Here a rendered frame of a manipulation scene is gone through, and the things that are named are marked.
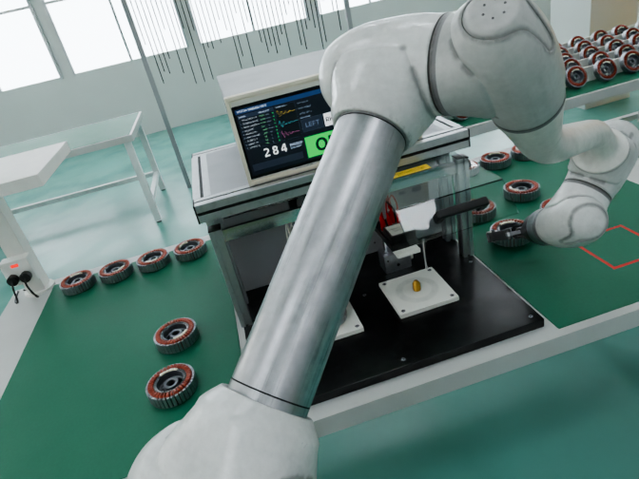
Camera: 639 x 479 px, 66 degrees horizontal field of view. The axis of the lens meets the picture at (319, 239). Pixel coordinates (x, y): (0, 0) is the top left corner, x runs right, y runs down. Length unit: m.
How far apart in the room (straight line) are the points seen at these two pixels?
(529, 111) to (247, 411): 0.49
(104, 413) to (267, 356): 0.75
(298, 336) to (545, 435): 1.48
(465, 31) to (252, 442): 0.50
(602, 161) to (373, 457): 1.25
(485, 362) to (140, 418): 0.75
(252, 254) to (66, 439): 0.61
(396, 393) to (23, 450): 0.81
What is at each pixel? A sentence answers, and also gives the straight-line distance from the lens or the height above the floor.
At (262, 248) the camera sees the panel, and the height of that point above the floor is 0.89.
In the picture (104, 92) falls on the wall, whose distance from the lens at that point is 7.54.
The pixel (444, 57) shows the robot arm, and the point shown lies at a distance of 0.65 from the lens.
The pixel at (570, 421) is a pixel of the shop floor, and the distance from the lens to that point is 2.00.
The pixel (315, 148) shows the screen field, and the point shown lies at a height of 1.16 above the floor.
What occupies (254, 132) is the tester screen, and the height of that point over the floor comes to 1.23.
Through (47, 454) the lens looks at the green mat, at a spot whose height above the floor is 0.75.
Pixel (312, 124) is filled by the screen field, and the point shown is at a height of 1.22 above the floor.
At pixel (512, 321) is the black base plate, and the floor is 0.77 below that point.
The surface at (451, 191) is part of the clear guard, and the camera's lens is 1.06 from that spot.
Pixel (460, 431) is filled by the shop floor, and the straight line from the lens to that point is 1.94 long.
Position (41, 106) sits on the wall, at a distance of 7.74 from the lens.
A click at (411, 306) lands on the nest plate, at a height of 0.78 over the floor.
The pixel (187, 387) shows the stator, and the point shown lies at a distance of 1.16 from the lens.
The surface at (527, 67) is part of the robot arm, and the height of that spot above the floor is 1.37.
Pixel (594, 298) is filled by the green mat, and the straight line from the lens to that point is 1.28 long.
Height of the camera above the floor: 1.51
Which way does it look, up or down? 28 degrees down
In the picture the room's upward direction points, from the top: 13 degrees counter-clockwise
